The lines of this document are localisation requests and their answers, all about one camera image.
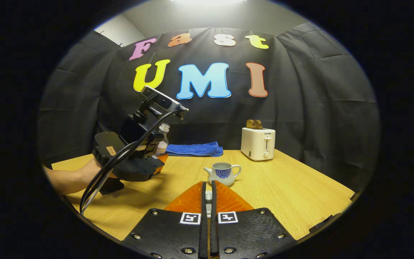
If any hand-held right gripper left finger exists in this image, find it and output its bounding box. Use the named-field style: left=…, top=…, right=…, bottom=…
left=121, top=181, right=208, bottom=259

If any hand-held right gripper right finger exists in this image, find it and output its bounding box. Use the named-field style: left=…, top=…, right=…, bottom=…
left=211, top=180, right=298, bottom=259

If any clear plastic water bottle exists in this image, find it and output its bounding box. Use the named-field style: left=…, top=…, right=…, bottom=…
left=155, top=123, right=171, bottom=156

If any white blue-patterned teacup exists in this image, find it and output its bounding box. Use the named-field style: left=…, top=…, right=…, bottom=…
left=203, top=162, right=242, bottom=187

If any blue folded towel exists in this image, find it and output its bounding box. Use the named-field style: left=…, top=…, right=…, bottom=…
left=165, top=141, right=224, bottom=157

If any white toaster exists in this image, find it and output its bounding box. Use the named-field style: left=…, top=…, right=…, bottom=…
left=240, top=127, right=276, bottom=161

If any black cable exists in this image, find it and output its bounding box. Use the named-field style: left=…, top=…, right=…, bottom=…
left=81, top=110, right=179, bottom=214
left=79, top=108, right=180, bottom=215

